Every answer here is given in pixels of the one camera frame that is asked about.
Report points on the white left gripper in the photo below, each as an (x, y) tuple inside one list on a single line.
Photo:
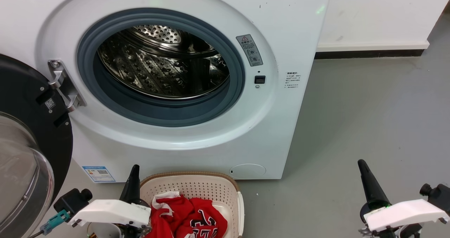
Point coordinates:
[(112, 211)]

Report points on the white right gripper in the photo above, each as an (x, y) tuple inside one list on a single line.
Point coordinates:
[(404, 213)]

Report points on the red and white jersey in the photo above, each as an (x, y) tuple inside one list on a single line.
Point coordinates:
[(182, 210)]

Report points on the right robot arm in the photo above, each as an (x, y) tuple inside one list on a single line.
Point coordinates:
[(393, 232)]

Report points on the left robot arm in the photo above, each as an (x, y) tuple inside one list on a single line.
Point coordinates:
[(116, 232)]

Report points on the beige perforated laundry basket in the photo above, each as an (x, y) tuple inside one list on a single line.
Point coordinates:
[(197, 185)]

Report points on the stainless steel washing machine drum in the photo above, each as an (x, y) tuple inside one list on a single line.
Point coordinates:
[(154, 72)]

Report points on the black glass washer door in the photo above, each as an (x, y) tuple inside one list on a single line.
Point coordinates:
[(21, 90)]

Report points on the blue energy label sticker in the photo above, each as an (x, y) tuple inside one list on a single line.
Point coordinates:
[(98, 174)]

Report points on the grey rubber door gasket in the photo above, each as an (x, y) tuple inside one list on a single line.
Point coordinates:
[(158, 113)]

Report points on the white front-load washing machine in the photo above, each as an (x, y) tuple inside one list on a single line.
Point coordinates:
[(288, 125)]

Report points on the round white filter cover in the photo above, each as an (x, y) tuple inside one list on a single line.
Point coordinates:
[(248, 170)]

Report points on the metal door hinge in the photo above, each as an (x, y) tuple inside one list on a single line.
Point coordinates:
[(63, 83)]

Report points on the small printed text label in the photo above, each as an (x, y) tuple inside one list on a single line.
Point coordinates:
[(292, 79)]

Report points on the black door latch slot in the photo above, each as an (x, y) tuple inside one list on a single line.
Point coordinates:
[(260, 79)]

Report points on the grey warning sticker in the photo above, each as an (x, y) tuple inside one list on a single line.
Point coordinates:
[(249, 50)]

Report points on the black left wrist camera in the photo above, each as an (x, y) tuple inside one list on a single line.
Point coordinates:
[(72, 199)]

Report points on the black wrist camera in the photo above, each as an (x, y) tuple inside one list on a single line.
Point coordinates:
[(72, 199), (437, 195)]

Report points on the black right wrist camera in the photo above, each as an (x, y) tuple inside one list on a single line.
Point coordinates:
[(437, 195)]

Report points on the black wall baseboard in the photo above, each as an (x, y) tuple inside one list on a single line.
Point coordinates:
[(369, 53)]

